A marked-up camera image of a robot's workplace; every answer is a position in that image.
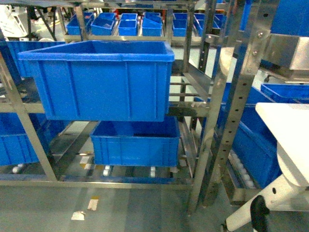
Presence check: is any blue crate bottom layer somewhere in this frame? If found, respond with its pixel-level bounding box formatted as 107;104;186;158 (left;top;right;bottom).
90;116;180;167

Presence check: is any blue crate right lower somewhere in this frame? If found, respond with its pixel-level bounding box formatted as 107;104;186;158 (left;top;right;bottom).
217;83;283;189

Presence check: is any white table with leg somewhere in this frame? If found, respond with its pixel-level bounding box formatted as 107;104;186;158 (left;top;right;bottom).
220;102;309;232

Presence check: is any black caster wheel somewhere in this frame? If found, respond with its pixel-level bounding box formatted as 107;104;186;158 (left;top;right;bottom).
250;195;270;232

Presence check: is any blue crate far left lower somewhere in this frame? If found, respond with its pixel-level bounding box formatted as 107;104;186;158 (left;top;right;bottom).
0;113;70;166

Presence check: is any stainless steel left shelf frame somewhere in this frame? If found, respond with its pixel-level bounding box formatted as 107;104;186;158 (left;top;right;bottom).
0;0;278;213

